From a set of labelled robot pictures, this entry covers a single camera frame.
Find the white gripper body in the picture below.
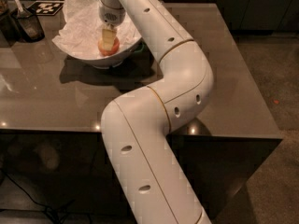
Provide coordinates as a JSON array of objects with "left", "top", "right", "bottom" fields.
[{"left": 99, "top": 0, "right": 126, "bottom": 26}]

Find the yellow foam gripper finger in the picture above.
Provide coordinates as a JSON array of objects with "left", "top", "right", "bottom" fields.
[{"left": 102, "top": 25, "right": 117, "bottom": 50}]

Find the orange red apple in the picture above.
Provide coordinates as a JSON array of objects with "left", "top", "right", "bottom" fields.
[{"left": 98, "top": 37, "right": 120, "bottom": 57}]

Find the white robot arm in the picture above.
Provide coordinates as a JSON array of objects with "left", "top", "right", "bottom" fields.
[{"left": 101, "top": 0, "right": 214, "bottom": 224}]

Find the white bowl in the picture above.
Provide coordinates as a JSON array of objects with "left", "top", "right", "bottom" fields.
[{"left": 84, "top": 14, "right": 141, "bottom": 67}]

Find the white crumpled paper napkin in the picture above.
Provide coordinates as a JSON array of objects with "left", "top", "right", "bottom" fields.
[{"left": 51, "top": 0, "right": 141, "bottom": 61}]

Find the black white marker tag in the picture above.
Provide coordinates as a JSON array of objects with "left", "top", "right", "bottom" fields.
[{"left": 29, "top": 0, "right": 64, "bottom": 16}]

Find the black container with scoop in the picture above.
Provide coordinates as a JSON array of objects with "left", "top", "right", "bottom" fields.
[{"left": 11, "top": 0, "right": 45, "bottom": 43}]

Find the green ring under bowl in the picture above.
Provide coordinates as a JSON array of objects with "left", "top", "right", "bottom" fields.
[{"left": 132, "top": 42, "right": 146, "bottom": 55}]

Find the black floor cable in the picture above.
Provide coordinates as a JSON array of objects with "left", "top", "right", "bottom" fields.
[{"left": 0, "top": 166, "right": 94, "bottom": 224}]

